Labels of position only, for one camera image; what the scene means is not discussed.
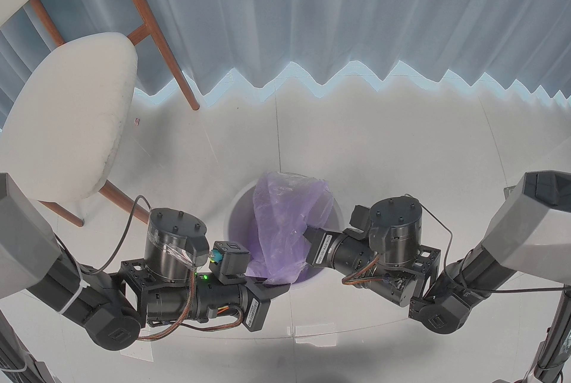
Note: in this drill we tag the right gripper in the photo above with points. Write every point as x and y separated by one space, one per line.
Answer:
348 252

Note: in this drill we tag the white cushioned wooden chair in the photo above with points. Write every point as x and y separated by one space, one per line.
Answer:
67 113

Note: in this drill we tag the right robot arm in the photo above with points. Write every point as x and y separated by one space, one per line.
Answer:
526 229

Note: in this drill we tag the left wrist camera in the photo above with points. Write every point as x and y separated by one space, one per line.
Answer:
229 258

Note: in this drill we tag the white trash bin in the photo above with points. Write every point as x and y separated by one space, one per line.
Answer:
238 211

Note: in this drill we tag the purple plastic bag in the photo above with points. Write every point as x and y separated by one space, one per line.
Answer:
285 211

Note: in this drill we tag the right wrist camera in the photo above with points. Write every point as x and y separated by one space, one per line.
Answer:
360 216

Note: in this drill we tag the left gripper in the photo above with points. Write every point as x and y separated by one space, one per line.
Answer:
223 301

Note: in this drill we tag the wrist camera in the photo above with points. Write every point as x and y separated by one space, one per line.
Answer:
360 216
229 258

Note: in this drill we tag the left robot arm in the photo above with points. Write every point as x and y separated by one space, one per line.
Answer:
26 238

